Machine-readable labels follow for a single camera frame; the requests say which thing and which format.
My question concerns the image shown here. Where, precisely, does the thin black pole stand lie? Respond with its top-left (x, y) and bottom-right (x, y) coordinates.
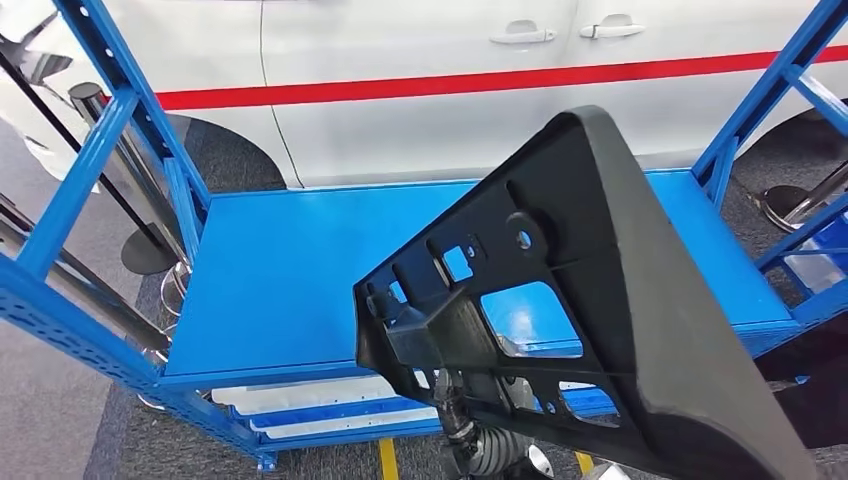
top-left (0, 49), bottom-right (179, 276)

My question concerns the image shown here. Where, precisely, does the black plastic plate bracket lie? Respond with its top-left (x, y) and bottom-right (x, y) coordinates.
top-left (352, 104), bottom-right (821, 480)

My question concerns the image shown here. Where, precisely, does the chrome stanchion post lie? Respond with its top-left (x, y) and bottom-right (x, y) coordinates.
top-left (0, 192), bottom-right (213, 413)
top-left (755, 158), bottom-right (848, 234)

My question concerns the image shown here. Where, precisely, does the white car red stripe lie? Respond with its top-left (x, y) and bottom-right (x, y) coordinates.
top-left (0, 0), bottom-right (848, 191)

